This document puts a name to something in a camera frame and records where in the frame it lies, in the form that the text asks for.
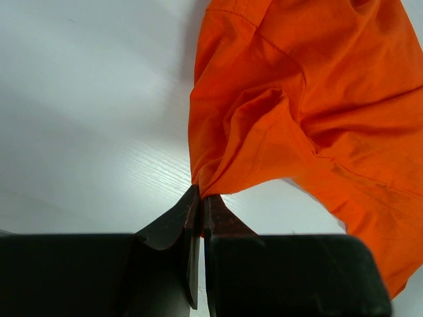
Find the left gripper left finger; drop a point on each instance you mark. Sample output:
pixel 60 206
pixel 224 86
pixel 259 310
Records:
pixel 166 257

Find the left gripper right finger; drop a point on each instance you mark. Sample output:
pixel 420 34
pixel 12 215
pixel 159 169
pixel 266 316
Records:
pixel 234 262

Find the orange t shirt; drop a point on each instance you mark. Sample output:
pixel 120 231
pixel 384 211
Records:
pixel 327 93

